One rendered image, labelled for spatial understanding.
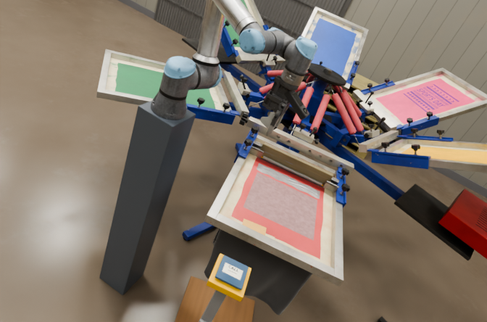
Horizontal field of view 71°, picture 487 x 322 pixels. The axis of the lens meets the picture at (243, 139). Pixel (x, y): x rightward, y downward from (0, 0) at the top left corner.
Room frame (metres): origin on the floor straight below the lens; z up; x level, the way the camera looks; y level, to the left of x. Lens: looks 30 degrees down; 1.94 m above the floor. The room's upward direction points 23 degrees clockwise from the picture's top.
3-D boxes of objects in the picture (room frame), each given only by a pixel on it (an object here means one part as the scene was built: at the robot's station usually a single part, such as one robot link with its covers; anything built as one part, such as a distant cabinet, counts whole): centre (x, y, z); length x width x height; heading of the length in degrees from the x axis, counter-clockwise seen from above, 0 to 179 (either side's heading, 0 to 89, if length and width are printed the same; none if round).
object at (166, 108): (1.26, 0.35, 1.25); 0.15 x 0.15 x 0.10
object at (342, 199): (1.59, -0.59, 0.98); 0.30 x 0.05 x 0.07; 177
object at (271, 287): (1.07, -0.28, 0.74); 0.45 x 0.03 x 0.43; 87
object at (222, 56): (2.78, 0.21, 0.91); 1.34 x 0.41 x 0.08; 57
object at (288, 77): (1.15, -0.07, 1.58); 0.08 x 0.08 x 0.05
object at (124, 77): (2.01, 0.45, 1.05); 1.08 x 0.61 x 0.23; 117
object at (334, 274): (1.37, -0.30, 0.97); 0.79 x 0.58 x 0.04; 177
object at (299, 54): (1.16, -0.07, 1.66); 0.09 x 0.08 x 0.11; 58
